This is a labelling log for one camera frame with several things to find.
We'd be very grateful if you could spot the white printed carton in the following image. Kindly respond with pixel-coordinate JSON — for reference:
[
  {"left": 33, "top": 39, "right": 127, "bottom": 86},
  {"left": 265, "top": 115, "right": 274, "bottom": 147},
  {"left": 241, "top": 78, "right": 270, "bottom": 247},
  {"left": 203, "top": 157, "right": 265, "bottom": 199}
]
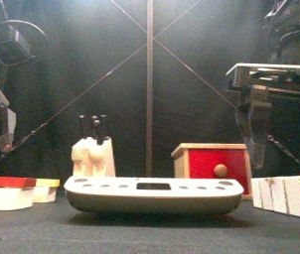
[{"left": 249, "top": 175, "right": 300, "bottom": 221}]

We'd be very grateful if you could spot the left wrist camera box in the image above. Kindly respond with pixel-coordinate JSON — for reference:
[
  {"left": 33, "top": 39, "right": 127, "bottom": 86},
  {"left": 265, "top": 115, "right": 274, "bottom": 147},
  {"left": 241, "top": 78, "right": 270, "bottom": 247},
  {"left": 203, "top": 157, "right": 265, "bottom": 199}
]
[{"left": 0, "top": 27, "right": 37, "bottom": 67}]

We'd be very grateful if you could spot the black looped camera cable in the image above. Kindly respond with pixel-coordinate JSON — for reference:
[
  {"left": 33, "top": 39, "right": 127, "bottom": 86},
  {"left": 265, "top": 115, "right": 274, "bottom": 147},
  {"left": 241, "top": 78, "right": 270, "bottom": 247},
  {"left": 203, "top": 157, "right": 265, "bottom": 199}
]
[{"left": 0, "top": 19, "right": 49, "bottom": 46}]

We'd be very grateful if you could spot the red wooden drawer box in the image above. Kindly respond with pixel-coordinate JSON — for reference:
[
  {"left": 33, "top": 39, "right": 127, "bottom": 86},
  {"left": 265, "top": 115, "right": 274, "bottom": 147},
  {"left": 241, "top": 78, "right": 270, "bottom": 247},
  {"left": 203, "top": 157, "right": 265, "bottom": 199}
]
[{"left": 170, "top": 142, "right": 253, "bottom": 201}]

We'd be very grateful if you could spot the red topped nigiri sushi toy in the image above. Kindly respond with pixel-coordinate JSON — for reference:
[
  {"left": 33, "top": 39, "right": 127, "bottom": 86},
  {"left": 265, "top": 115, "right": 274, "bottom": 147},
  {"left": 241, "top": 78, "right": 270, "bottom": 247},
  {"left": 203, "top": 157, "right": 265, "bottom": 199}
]
[{"left": 0, "top": 175, "right": 38, "bottom": 212}]

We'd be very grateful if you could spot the vertical metal frame pole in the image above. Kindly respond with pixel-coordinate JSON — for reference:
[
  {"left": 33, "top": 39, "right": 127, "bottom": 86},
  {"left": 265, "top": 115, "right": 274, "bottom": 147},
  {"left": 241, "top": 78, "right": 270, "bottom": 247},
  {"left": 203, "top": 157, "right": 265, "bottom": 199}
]
[{"left": 144, "top": 0, "right": 155, "bottom": 179}]

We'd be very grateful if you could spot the wooden knife block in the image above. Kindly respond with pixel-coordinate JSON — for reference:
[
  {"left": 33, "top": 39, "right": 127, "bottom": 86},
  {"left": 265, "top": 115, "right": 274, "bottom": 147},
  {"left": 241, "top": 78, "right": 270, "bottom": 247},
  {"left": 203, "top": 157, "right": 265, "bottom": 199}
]
[{"left": 70, "top": 136, "right": 117, "bottom": 179}]

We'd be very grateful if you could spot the yellow topped nigiri sushi toy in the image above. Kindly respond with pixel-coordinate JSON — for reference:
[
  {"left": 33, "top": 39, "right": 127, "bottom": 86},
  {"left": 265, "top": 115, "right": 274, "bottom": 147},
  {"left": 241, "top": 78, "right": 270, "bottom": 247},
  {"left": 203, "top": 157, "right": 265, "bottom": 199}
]
[{"left": 32, "top": 178, "right": 62, "bottom": 204}]

